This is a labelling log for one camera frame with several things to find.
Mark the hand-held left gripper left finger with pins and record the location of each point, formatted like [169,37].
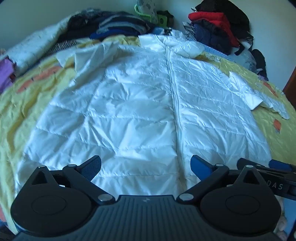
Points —
[92,167]

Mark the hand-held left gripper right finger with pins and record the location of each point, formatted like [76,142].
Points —
[199,167]

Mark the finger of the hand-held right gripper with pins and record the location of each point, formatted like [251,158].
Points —
[245,161]
[278,165]

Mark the white puffer jacket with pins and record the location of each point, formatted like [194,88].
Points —
[138,115]

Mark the dark folded clothes pile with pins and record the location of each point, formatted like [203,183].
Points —
[124,24]

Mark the wooden door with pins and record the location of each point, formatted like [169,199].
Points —
[291,88]

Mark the yellow printed blanket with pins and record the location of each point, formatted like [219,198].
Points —
[20,109]

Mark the black cloth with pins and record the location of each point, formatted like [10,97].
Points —
[260,62]

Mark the zebra striped cloth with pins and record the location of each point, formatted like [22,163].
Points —
[66,45]

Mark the purple cloth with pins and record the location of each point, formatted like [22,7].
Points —
[5,74]

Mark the navy jacket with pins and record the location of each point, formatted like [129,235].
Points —
[212,37]

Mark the blue garment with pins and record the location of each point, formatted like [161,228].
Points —
[104,34]

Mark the white printed quilt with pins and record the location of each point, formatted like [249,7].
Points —
[34,44]

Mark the red jacket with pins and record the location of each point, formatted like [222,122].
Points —
[215,19]

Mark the black fuzzy garment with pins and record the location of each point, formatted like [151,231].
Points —
[81,20]

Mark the black jacket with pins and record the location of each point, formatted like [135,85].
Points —
[233,11]

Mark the green plastic stool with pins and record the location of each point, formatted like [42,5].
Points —
[161,20]

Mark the floral print pillow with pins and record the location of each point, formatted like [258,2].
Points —
[148,8]

